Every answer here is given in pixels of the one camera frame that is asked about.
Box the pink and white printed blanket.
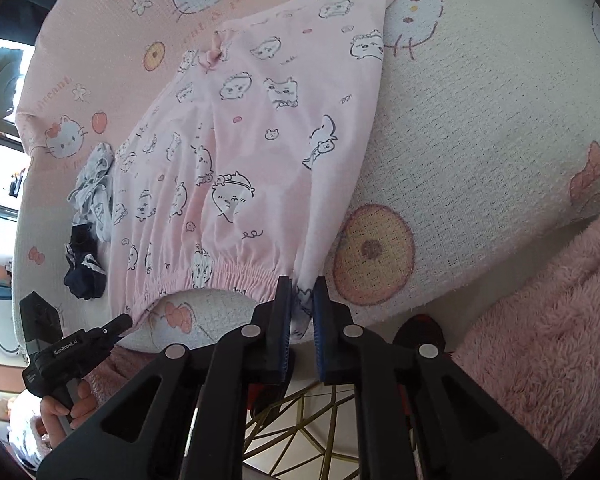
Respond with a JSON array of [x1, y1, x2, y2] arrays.
[[12, 0, 600, 356]]

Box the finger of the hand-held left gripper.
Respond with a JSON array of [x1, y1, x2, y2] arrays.
[[87, 313, 133, 348]]

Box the light blue printed garment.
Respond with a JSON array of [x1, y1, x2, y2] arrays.
[[67, 142, 116, 241]]

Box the person's pink fluffy robe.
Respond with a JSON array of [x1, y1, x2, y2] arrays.
[[95, 210, 600, 480]]

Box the person's left hand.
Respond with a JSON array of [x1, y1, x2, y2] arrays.
[[39, 380, 101, 448]]

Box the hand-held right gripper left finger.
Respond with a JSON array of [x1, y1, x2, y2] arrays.
[[36, 275, 296, 480]]

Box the pink printed pants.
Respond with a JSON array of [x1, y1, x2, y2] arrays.
[[107, 0, 401, 343]]

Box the white container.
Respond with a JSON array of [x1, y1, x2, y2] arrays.
[[0, 280, 21, 356]]

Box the person's left forearm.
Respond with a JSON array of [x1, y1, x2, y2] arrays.
[[7, 390, 56, 471]]

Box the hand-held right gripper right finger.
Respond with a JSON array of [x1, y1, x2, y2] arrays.
[[312, 275, 563, 480]]

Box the gold wire table frame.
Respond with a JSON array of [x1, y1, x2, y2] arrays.
[[240, 380, 361, 480]]

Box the navy striped garment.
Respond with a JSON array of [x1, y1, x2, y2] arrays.
[[62, 225, 106, 301]]

